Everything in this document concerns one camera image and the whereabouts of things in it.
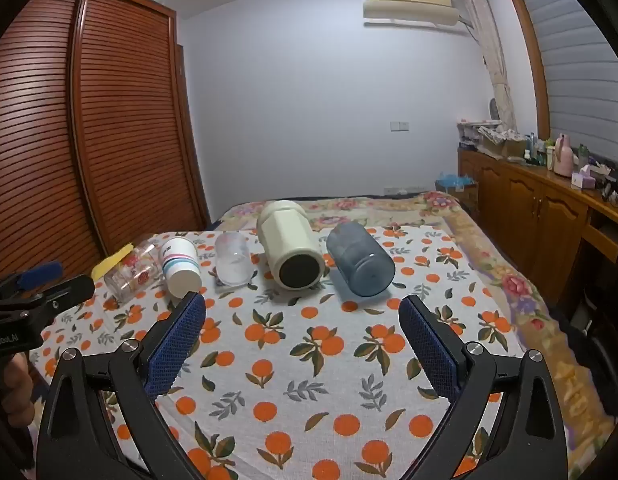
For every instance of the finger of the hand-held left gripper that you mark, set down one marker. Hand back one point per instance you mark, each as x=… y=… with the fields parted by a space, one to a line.
x=39 y=273
x=69 y=290

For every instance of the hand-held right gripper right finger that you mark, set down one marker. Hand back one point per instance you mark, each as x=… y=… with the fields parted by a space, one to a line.
x=429 y=347

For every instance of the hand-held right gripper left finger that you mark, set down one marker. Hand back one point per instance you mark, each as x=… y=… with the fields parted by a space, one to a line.
x=175 y=345

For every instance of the printed clear glass cup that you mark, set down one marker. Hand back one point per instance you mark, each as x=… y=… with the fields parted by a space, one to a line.
x=131 y=274

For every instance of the striped white paper cup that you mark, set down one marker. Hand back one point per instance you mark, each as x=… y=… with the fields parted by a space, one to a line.
x=181 y=267

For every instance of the clear plastic cup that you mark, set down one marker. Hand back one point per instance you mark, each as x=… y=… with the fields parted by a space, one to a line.
x=233 y=260

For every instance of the translucent blue plastic cup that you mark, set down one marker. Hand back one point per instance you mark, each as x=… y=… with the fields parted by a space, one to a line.
x=361 y=257

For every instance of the cream insulated cup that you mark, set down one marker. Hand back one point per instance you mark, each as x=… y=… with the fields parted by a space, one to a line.
x=288 y=240

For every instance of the person's left hand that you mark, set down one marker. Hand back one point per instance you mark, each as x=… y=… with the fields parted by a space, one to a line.
x=21 y=385

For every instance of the yellow plastic piece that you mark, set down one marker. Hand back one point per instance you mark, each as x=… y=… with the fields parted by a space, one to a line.
x=109 y=261

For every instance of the floral bed blanket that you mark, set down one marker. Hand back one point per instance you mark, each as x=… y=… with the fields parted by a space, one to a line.
x=514 y=280

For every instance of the orange fruit printed cloth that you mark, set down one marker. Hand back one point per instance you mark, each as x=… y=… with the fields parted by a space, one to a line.
x=309 y=370

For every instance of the brown louvered wooden wardrobe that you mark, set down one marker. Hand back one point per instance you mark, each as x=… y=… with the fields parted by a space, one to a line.
x=89 y=135

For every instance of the cardboard box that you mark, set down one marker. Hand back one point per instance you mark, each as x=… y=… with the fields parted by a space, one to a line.
x=466 y=197

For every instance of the blue plastic bag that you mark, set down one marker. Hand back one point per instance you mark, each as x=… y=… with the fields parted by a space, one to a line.
x=454 y=180

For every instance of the wooden sideboard cabinet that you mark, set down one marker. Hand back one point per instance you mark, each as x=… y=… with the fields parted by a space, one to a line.
x=529 y=210

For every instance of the patterned paper box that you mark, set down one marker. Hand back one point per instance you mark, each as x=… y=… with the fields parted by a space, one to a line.
x=504 y=142

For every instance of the pink tissue box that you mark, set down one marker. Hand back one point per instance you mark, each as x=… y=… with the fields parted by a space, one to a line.
x=583 y=180

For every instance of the pink thermos bottle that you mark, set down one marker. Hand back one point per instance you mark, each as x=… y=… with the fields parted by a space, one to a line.
x=563 y=157

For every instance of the black tangled object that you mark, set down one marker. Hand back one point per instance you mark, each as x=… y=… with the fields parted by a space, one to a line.
x=614 y=185

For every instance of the patterned white curtain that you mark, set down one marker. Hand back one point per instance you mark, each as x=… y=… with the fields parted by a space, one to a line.
x=494 y=60

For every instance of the grey window blind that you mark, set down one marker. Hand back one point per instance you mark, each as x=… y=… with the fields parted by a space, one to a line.
x=579 y=70

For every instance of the white wall switch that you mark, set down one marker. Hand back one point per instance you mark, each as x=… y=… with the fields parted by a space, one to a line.
x=400 y=126

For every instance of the cream wall air conditioner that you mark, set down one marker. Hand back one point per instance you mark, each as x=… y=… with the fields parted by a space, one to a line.
x=411 y=2

